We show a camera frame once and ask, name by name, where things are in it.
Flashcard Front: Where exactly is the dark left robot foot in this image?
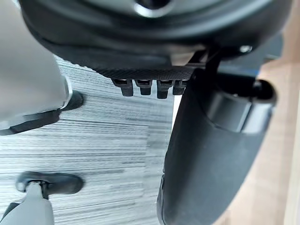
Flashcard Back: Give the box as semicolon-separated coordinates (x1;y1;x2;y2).
0;92;84;136

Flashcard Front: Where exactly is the dark right robot foot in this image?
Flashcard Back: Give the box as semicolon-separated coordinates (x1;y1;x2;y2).
15;171;84;200

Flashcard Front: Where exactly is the silver left robot leg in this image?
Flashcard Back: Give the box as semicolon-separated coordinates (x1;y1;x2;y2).
0;0;73;129

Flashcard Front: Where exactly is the dark robot foot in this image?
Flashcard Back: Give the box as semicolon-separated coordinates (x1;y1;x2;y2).
0;92;84;136
15;171;84;200

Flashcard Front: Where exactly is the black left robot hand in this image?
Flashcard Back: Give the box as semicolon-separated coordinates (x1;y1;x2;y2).
18;0;293;225

